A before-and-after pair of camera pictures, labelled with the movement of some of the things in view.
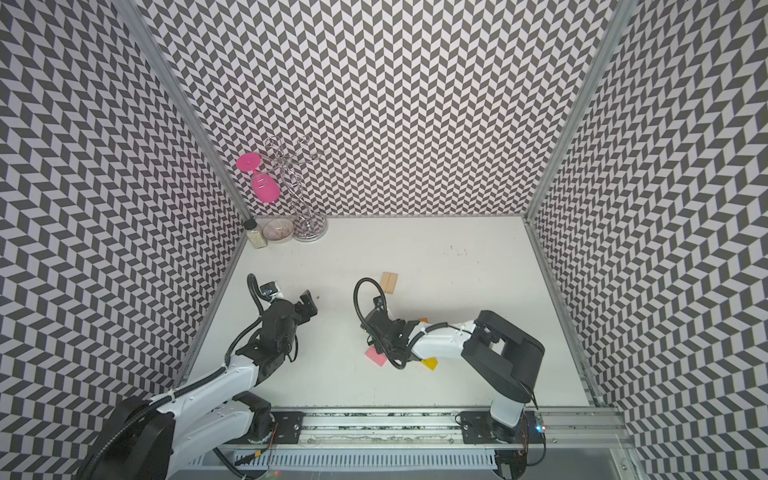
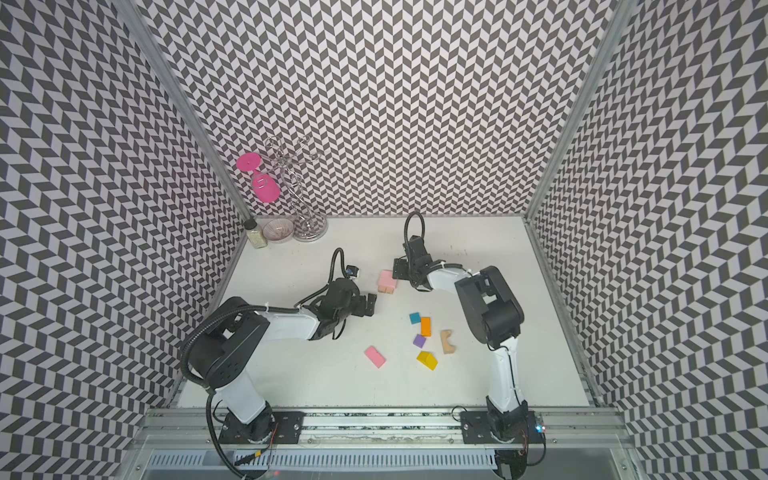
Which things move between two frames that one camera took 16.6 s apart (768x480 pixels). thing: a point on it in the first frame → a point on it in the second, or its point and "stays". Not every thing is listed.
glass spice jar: [255, 235] stays
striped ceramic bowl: [278, 230] stays
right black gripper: [380, 327] → [403, 268]
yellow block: [430, 363] stays
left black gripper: [304, 316] → [372, 303]
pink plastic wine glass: [263, 185] stays
